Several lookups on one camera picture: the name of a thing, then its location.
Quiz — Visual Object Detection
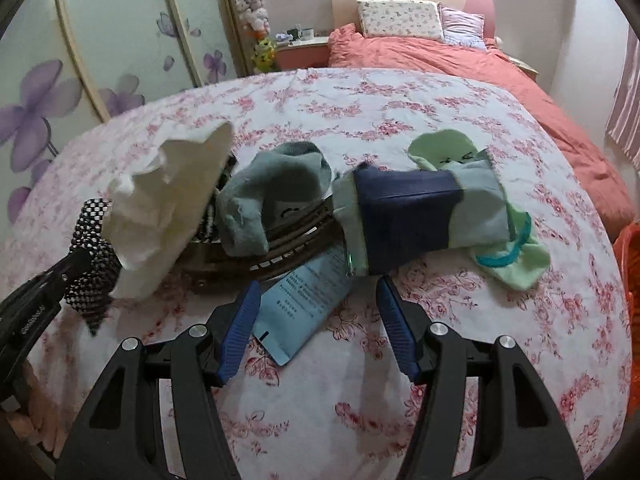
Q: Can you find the coral red duvet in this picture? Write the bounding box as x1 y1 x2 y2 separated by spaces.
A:
329 23 634 240

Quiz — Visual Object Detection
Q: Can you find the navy grey sock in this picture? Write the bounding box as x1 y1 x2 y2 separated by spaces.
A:
330 152 512 276

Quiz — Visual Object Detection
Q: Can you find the pink striped curtain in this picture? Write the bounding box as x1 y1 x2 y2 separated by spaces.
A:
605 28 640 171

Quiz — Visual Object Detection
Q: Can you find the floral pink white bedsheet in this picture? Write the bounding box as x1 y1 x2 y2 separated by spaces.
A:
1 70 631 479

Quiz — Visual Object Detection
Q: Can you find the right bedside table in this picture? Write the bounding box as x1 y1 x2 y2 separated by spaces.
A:
509 56 538 81

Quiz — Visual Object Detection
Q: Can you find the black white checkered cloth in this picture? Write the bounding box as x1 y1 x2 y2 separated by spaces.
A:
64 197 122 336

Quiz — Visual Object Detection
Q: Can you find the floral sliding wardrobe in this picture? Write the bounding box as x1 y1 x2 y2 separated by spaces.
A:
1 0 243 226

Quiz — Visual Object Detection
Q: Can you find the light green sock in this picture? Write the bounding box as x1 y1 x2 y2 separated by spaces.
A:
408 129 551 292

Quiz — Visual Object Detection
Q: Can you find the white tissue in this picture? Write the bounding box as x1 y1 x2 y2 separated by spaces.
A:
102 122 233 300

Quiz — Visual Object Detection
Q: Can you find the blue white foil wrapper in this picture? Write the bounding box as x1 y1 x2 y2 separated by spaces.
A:
253 244 352 366

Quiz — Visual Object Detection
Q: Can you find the orange plastic basket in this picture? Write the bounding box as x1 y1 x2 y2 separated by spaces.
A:
613 223 640 414

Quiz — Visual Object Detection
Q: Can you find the plush toy hanging stack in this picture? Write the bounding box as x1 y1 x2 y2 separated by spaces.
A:
234 0 278 74

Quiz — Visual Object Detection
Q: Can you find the pink bedside table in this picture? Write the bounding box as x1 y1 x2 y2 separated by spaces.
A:
276 36 330 70

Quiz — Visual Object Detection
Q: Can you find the floral white pillow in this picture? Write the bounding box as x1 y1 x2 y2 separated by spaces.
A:
357 0 444 41

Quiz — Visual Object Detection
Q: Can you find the striped pink pillow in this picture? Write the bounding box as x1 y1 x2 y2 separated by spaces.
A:
439 4 487 52

